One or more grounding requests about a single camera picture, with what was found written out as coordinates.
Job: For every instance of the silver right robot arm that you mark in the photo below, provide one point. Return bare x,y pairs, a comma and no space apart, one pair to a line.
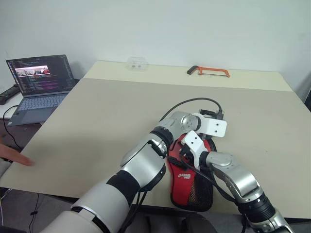
243,179

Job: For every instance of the black power strip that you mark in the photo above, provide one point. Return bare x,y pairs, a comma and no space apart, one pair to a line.
8,94

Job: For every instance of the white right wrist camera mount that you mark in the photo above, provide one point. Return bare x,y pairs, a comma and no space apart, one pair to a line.
195,143

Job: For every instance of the clear plastic container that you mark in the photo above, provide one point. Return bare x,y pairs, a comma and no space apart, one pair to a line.
137,63

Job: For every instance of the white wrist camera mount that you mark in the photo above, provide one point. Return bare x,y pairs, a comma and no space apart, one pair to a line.
213,127
195,143

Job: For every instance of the orange hacksaw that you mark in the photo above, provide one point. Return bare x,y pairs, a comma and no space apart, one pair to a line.
213,71

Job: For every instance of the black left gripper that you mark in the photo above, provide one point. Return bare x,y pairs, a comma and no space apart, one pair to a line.
207,112

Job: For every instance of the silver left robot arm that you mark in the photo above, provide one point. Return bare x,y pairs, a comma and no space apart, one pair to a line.
145,165

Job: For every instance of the red and black mesh bag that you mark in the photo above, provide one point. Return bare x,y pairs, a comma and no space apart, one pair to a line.
184,179

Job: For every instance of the person's bare hand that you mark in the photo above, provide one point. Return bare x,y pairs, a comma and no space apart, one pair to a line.
17,156

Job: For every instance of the grey open laptop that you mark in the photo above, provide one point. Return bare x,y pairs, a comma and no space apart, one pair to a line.
41,80

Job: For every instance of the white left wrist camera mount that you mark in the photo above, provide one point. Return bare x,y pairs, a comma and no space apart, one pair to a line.
213,127

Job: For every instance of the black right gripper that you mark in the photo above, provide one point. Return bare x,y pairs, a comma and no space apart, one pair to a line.
186,153

